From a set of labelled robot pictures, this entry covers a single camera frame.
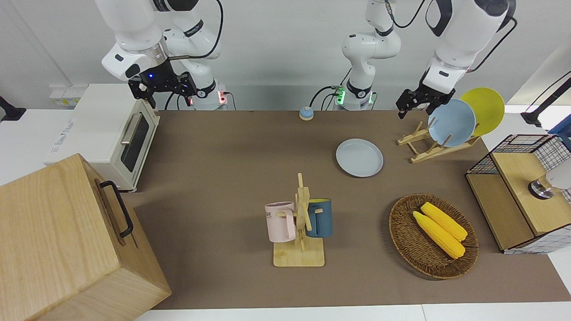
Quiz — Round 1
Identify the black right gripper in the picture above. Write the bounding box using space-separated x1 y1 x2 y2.
128 59 198 109

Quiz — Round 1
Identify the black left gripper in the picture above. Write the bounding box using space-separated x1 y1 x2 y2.
397 81 456 119

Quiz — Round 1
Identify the gray plate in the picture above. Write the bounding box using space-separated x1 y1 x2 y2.
335 138 384 178

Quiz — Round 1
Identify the light blue plate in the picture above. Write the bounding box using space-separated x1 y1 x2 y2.
427 99 477 148

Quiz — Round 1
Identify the wooden plate rack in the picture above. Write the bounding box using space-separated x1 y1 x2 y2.
397 121 482 164

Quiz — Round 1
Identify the yellow plate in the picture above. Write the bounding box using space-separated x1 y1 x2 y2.
459 87 505 137

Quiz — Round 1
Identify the white toaster oven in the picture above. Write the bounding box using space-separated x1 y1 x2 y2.
43 83 161 193

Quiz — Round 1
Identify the brown table mat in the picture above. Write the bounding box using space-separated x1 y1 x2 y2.
121 110 571 311

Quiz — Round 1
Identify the yellow corn cob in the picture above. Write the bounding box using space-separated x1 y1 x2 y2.
420 202 468 242
412 210 466 259

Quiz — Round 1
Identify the brown wicker basket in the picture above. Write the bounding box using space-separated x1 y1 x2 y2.
389 193 480 280

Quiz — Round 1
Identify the dark blue mug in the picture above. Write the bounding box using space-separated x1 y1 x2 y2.
305 198 334 239

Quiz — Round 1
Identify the pink mug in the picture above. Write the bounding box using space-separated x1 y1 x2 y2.
265 202 298 243

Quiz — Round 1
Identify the wooden mug tree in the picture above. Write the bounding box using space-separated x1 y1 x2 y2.
273 173 326 268

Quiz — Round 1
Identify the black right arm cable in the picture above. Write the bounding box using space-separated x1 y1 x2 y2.
168 0 224 61

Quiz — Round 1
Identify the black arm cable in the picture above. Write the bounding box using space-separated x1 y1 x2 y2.
466 17 519 73
168 0 224 61

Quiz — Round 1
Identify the black base power cable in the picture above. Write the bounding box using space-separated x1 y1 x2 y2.
310 67 353 111

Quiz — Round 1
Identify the white wall socket strip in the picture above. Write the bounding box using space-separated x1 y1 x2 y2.
49 86 88 107

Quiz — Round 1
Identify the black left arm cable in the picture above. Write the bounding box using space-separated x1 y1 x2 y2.
466 17 519 73

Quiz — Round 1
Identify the black camera stand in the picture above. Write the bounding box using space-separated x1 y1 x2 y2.
520 70 571 128

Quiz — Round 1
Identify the wire and wood shelf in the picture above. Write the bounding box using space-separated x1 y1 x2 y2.
465 134 571 255

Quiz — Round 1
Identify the white object with metal ring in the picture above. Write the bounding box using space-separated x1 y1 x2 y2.
528 160 571 200

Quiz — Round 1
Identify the black clamp mount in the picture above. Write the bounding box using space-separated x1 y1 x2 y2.
0 96 26 122

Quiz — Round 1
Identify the wooden box with black handle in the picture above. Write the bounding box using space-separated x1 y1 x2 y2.
0 153 172 321

